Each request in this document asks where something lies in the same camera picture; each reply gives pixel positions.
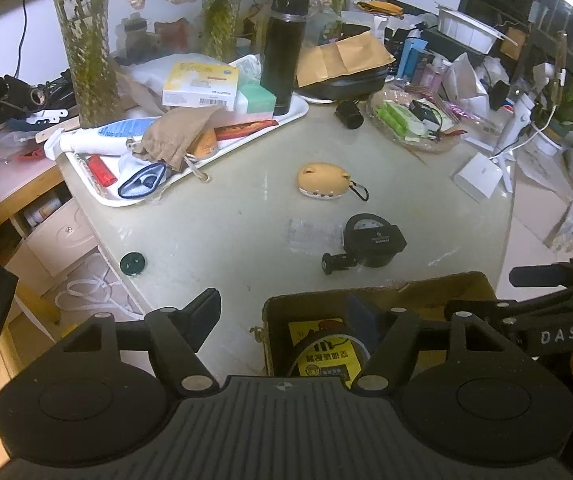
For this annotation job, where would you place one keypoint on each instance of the left glass vase plant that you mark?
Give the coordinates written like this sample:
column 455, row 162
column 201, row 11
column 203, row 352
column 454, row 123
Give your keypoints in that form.
column 84, row 30

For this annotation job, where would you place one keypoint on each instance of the glass snack plate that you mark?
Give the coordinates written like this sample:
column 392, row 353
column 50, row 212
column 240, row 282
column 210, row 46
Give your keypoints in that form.
column 413, row 121

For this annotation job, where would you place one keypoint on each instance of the black zip case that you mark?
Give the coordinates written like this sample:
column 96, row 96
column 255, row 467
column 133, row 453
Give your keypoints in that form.
column 347, row 87

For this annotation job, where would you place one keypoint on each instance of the beige drawstring bag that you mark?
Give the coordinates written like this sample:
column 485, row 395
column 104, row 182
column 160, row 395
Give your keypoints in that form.
column 169, row 138

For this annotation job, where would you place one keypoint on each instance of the black thermos bottle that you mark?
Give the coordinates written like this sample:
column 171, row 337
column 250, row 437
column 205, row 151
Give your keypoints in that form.
column 284, row 39

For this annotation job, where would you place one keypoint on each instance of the white foil container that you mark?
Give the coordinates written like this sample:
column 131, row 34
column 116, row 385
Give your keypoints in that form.
column 468, row 31

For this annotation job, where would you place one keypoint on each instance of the brown cardboard box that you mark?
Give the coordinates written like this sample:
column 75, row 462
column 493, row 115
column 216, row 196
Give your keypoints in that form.
column 428, row 298

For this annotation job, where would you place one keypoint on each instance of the yellow white box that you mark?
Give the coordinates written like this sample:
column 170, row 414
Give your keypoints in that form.
column 194, row 84

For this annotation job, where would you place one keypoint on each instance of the brown paper envelope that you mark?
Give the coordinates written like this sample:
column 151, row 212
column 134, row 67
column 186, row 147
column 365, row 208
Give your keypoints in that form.
column 348, row 56

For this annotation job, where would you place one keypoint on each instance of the white power bank box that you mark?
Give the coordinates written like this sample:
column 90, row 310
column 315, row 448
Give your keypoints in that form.
column 478, row 178

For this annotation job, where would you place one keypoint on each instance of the white tray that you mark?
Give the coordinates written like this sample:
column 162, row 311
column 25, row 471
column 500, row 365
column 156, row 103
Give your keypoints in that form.
column 101, row 155

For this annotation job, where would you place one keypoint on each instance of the small black cylinder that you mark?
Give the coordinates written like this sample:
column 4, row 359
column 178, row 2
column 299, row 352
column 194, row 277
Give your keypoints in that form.
column 349, row 114

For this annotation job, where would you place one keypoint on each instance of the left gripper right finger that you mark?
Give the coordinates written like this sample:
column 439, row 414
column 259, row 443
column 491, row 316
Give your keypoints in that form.
column 391, row 339

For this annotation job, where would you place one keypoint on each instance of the green round cap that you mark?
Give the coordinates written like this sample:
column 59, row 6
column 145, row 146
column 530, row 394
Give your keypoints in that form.
column 132, row 264

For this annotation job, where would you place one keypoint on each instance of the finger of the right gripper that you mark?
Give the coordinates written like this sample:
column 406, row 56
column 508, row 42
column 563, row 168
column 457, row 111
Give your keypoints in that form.
column 549, row 275

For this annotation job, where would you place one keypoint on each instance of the tan pig-shaped pouch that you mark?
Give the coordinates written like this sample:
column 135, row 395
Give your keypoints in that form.
column 324, row 181

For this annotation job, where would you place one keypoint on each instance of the blue glasses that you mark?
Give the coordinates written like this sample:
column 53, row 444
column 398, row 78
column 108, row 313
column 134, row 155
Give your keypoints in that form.
column 144, row 182

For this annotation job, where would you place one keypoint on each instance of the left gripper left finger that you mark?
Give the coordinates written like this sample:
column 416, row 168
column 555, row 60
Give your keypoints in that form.
column 176, row 336

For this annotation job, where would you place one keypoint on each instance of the white gimbal stand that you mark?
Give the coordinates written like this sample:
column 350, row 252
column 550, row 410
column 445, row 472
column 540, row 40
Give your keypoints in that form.
column 520, row 128

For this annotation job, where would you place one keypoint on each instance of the yellow black device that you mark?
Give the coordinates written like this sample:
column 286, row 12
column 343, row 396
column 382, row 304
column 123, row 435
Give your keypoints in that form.
column 326, row 348

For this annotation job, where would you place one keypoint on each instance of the green tissue box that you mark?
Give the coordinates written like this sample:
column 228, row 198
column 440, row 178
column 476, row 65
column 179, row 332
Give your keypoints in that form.
column 252, row 98

